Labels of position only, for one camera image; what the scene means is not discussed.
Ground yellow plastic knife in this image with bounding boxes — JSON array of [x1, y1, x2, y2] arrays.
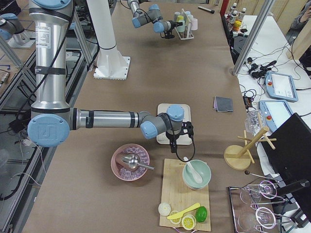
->
[[167, 202, 201, 220]]

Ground lemon slice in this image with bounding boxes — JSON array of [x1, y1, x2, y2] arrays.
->
[[181, 214, 197, 231]]

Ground far teach pendant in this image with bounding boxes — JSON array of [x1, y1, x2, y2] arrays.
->
[[265, 71, 298, 102]]

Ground green lime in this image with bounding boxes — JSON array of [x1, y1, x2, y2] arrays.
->
[[195, 206, 207, 223]]

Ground black framed tray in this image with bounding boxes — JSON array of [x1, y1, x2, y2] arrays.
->
[[228, 186, 279, 233]]

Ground aluminium frame post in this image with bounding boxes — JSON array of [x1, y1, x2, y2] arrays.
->
[[232, 0, 275, 76]]

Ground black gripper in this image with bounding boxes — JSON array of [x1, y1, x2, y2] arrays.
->
[[166, 121, 194, 143], [167, 20, 179, 39]]

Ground clear glass cup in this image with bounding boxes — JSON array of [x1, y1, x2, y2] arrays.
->
[[245, 110, 261, 134]]

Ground green plastic cup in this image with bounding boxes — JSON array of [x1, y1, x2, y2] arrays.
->
[[175, 20, 185, 33]]

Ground near teach pendant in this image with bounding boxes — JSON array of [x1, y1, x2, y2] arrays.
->
[[259, 100, 293, 133]]

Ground black monitor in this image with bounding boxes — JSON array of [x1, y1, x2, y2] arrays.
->
[[262, 113, 311, 220]]

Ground green bowl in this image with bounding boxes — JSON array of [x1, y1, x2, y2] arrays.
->
[[182, 159, 212, 190]]

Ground bamboo cutting board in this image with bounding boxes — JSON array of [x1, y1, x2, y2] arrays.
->
[[161, 159, 211, 232]]

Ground grey plastic cup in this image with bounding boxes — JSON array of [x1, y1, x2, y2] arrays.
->
[[173, 12, 180, 21]]

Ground teach pendant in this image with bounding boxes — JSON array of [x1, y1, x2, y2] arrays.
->
[[265, 71, 298, 102], [259, 100, 293, 133]]

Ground white plastic spoon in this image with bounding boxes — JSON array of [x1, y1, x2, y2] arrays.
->
[[183, 156, 203, 184]]

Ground white wire cup rack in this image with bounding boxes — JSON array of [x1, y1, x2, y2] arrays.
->
[[174, 8, 194, 40]]

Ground white rabbit tray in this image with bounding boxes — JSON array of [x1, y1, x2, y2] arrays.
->
[[156, 103, 192, 146]]

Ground yellow plastic cup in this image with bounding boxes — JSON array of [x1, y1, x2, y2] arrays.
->
[[176, 15, 184, 22]]

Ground wooden mug tree stand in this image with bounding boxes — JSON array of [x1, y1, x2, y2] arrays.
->
[[224, 114, 277, 170]]

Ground wire glass rack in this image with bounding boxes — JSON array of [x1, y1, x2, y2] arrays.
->
[[238, 174, 297, 233]]

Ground folded grey cloth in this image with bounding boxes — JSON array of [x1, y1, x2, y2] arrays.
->
[[213, 96, 233, 112]]

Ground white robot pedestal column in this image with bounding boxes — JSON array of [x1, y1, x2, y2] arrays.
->
[[87, 0, 116, 59]]

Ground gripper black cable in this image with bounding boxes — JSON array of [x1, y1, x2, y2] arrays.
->
[[167, 116, 196, 163]]

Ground pink bowl with ice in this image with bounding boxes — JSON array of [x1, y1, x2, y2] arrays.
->
[[111, 144, 154, 181]]

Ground pink plastic cup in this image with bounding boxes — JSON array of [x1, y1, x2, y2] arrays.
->
[[190, 18, 198, 31]]

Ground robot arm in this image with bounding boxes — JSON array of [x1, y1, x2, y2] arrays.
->
[[127, 0, 183, 39], [27, 0, 193, 152]]

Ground metal scoop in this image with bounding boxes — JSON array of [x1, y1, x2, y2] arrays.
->
[[115, 153, 154, 171]]

